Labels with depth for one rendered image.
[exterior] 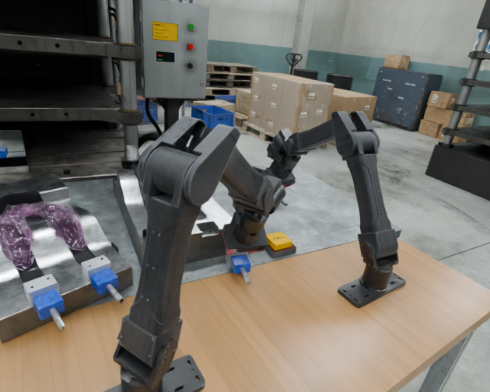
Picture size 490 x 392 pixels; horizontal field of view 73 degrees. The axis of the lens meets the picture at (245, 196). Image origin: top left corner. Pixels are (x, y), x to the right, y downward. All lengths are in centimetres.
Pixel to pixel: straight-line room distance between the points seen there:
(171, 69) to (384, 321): 130
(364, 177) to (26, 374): 80
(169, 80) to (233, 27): 661
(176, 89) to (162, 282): 125
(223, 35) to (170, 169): 769
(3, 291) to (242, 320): 48
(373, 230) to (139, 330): 58
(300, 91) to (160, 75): 317
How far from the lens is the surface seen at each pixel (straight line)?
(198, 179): 42
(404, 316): 91
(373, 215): 87
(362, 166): 87
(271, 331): 76
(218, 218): 93
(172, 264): 48
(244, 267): 85
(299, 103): 461
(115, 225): 109
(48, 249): 89
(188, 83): 165
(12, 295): 81
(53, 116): 153
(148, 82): 160
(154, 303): 50
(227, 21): 812
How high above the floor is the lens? 135
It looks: 25 degrees down
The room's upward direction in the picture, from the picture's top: 6 degrees clockwise
